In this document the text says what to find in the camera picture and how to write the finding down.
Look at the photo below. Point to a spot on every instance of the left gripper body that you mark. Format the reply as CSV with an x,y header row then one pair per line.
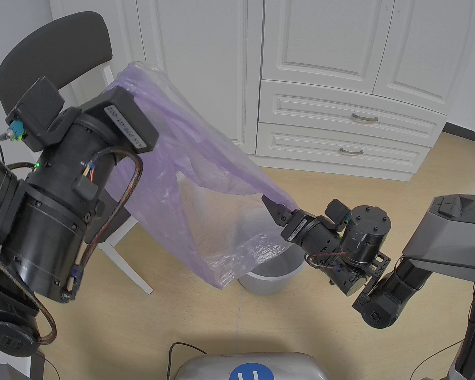
x,y
63,220

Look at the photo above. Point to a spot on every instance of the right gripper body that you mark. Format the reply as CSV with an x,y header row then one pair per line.
x,y
316,232

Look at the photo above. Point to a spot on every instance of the purple plastic bag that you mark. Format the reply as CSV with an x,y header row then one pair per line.
x,y
190,164

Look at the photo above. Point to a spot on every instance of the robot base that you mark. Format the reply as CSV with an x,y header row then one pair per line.
x,y
261,364

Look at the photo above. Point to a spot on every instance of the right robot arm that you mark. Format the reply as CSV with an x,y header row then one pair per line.
x,y
447,232

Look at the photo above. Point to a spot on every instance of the white trash bin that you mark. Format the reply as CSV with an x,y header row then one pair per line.
x,y
269,281

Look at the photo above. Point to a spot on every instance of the dark grey white chair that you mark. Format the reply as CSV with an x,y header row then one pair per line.
x,y
51,50

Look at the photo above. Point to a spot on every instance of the white wardrobe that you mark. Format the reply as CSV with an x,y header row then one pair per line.
x,y
320,34

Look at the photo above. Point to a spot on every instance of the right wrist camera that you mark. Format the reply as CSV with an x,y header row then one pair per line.
x,y
336,212

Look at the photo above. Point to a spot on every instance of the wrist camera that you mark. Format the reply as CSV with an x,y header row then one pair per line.
x,y
336,212
39,101

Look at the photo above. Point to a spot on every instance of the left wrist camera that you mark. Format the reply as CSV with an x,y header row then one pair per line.
x,y
39,101

